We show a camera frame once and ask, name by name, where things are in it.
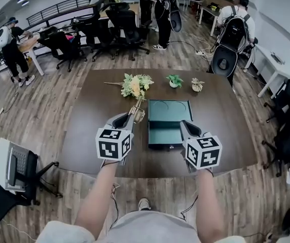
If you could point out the black metal railing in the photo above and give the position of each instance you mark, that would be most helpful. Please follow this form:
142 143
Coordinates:
56 7

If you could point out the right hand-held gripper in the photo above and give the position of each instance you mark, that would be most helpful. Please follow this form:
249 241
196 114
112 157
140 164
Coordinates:
203 156

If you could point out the white rounded backpack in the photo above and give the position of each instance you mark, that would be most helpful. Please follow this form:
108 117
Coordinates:
3 37

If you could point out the white boxy device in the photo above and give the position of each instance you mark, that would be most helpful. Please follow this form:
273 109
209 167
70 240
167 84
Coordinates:
1 161

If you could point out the white power strip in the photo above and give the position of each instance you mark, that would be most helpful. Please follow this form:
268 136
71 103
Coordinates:
200 52

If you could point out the person's left shoe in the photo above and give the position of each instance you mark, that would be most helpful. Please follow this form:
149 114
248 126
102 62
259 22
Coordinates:
144 204

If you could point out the person's left forearm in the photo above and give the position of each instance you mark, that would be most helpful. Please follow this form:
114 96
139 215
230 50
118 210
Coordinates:
94 201

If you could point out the small beige potted plant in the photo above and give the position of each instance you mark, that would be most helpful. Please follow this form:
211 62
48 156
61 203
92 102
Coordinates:
197 85

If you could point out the black grey backpack shell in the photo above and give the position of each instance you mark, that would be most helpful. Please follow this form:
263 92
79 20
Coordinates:
223 62

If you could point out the wooden top white desk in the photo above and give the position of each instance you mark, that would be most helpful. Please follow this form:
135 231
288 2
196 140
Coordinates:
28 44

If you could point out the person's right forearm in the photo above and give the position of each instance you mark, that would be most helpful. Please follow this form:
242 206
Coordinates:
207 204

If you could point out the dark top white desk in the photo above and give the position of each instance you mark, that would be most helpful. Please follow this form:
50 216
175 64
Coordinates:
207 10

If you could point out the small green potted plant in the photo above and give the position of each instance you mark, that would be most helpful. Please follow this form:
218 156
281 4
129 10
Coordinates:
174 81

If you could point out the dark green drawer box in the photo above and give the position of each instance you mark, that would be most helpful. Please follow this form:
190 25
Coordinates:
164 133

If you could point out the person's grey shirt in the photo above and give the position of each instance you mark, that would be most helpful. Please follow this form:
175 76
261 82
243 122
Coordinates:
152 229

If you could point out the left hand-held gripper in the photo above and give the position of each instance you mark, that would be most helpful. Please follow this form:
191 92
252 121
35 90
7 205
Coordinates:
108 147

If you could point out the black white backpack shell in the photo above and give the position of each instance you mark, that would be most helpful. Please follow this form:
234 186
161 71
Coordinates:
176 21

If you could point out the artificial yellow flower bouquet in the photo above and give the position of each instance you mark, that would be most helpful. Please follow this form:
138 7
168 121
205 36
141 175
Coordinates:
135 86

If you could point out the gold metal tool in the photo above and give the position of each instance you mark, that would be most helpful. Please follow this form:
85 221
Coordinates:
137 110

